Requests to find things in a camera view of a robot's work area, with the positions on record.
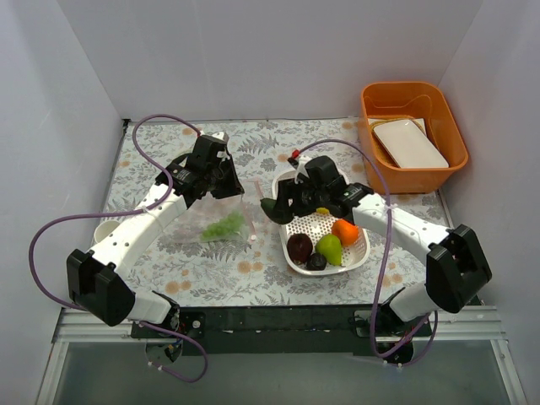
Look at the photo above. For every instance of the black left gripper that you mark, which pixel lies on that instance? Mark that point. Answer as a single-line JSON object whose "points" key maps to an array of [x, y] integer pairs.
{"points": [[222, 177]]}

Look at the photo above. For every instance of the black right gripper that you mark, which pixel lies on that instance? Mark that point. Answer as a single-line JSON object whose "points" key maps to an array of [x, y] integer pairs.
{"points": [[293, 196]]}

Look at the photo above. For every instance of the clear zip top bag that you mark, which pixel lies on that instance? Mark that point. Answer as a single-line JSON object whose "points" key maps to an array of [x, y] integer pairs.
{"points": [[211, 220]]}

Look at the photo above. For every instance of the green grape bunch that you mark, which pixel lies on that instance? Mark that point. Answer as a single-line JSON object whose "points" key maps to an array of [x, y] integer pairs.
{"points": [[229, 227]]}

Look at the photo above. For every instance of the dark green avocado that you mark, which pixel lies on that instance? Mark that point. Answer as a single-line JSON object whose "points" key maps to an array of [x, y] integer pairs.
{"points": [[268, 206]]}

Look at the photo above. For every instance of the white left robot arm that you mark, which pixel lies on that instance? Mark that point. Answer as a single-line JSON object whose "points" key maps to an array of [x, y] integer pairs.
{"points": [[96, 277]]}

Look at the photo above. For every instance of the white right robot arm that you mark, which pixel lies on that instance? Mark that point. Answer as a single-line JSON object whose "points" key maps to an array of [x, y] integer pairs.
{"points": [[456, 267]]}

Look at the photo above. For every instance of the dark red apple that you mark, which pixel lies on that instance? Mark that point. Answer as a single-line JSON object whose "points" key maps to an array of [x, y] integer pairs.
{"points": [[299, 248]]}

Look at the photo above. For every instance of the green pear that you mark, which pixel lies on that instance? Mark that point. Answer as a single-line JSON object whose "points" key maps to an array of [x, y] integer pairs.
{"points": [[330, 247]]}

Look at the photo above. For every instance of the orange fruit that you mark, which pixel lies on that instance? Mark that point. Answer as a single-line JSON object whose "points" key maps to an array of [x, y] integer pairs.
{"points": [[347, 233]]}

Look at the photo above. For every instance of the dark purple plum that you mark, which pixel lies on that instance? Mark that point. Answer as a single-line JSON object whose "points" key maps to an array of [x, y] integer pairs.
{"points": [[316, 262]]}

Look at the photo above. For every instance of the floral patterned table mat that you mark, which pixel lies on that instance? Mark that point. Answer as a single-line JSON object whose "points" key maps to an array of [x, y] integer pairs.
{"points": [[255, 272]]}

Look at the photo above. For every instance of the white paper cup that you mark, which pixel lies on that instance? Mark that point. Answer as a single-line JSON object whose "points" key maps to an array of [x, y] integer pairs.
{"points": [[104, 232]]}

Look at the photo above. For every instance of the white rectangular plate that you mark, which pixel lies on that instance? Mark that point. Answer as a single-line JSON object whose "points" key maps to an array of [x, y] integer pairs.
{"points": [[405, 140]]}

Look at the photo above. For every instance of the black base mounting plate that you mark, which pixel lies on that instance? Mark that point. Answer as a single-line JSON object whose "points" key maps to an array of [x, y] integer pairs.
{"points": [[279, 329]]}

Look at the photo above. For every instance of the orange plastic tub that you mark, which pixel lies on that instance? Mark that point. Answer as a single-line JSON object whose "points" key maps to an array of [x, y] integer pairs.
{"points": [[412, 100]]}

